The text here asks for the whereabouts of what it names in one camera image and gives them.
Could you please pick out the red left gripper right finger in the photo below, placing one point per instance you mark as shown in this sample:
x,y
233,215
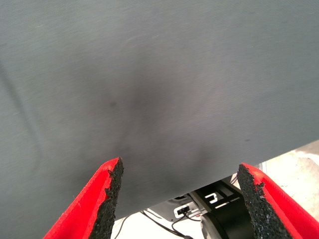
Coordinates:
x,y
269,211

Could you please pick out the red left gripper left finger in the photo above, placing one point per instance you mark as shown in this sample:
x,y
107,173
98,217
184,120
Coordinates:
x,y
87,204

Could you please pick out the black cylinder with grey rim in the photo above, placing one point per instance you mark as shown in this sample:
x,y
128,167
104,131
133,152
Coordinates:
x,y
226,224

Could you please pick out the grey panel with port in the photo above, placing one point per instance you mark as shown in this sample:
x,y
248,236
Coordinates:
x,y
163,211

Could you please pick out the dark grey table cloth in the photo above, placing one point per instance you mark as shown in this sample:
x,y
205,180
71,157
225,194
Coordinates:
x,y
159,74

